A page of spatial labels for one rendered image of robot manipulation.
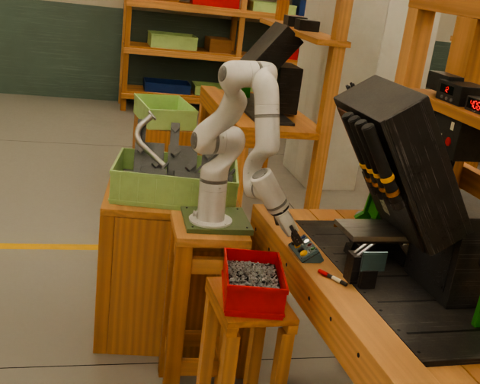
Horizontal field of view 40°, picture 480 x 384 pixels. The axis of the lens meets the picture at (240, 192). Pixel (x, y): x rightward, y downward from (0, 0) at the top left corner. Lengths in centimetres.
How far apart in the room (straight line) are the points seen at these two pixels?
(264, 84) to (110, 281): 141
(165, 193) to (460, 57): 145
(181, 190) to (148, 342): 82
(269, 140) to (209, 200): 57
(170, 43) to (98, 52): 107
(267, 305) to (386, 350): 45
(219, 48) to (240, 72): 642
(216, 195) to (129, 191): 55
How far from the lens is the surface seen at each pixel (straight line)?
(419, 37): 307
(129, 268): 325
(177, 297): 284
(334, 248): 269
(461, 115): 247
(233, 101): 252
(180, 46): 874
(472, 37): 268
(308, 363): 360
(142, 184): 315
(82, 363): 343
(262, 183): 230
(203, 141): 267
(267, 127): 231
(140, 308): 335
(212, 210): 279
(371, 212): 250
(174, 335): 293
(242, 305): 226
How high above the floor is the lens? 192
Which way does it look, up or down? 19 degrees down
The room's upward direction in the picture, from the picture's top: 7 degrees clockwise
